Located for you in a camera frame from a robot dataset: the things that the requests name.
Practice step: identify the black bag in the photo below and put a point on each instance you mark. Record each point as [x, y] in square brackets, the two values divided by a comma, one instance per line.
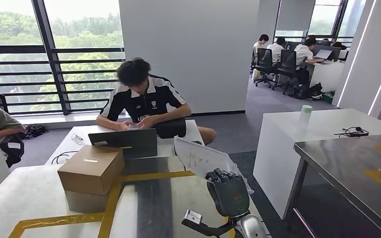
[34, 131]

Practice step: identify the black pouch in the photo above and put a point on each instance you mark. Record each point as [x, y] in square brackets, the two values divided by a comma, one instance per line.
[170, 128]

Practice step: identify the grey laptop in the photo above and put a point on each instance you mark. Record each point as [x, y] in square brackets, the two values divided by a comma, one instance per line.
[124, 144]

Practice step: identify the white table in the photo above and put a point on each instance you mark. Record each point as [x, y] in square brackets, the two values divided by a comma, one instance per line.
[276, 157]

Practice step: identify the black backpack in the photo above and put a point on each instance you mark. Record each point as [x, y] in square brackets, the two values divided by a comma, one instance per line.
[313, 92]

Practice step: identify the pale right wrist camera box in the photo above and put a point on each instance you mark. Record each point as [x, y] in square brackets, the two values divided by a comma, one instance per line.
[193, 217]

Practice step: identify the steel workbench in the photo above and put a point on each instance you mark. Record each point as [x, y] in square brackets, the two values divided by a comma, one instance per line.
[29, 197]

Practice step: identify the black window railing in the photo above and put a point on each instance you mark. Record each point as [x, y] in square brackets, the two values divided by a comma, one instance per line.
[85, 50]

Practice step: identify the small green box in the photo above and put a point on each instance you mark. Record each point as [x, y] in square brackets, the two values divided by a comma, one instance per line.
[328, 97]

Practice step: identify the black office chair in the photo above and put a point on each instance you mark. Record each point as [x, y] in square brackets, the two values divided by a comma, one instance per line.
[264, 60]
[287, 65]
[13, 151]

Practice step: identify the pale green cup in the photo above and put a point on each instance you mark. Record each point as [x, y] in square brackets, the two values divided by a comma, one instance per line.
[305, 116]

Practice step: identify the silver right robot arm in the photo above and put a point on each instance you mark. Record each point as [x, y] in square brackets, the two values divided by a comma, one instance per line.
[251, 230]

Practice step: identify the cardboard box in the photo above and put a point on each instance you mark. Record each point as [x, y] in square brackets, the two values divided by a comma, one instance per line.
[85, 202]
[88, 174]

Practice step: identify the white plastic car trim part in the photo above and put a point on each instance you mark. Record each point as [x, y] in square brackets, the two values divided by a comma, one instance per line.
[203, 157]

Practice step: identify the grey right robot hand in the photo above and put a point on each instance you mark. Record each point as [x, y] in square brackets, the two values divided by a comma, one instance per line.
[231, 197]

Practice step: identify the black headset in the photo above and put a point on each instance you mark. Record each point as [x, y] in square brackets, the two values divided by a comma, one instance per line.
[355, 133]

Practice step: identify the open laptop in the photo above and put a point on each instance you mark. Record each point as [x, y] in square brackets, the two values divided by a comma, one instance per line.
[323, 54]

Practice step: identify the clear glasses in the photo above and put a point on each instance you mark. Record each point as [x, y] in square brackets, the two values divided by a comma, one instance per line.
[78, 140]

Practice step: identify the steel table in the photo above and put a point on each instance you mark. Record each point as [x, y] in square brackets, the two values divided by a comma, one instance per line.
[341, 164]

